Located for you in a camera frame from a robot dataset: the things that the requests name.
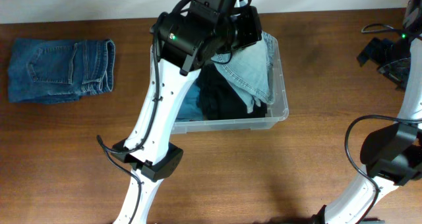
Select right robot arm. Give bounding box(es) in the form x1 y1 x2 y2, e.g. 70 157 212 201
310 0 421 223

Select black garment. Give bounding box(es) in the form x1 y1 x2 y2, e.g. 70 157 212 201
196 65 267 121

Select teal blue shirt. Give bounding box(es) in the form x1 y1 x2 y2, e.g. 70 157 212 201
176 82 204 122

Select dark blue jeans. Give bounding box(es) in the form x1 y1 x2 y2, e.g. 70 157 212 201
7 38 115 104

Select light blue jeans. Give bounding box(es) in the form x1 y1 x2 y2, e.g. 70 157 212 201
212 32 275 113

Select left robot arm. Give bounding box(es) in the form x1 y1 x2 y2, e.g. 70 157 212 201
105 0 262 223

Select clear plastic storage container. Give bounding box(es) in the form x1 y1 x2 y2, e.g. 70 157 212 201
155 38 289 134

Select right black cable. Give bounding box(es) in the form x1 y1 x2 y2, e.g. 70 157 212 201
344 22 422 224

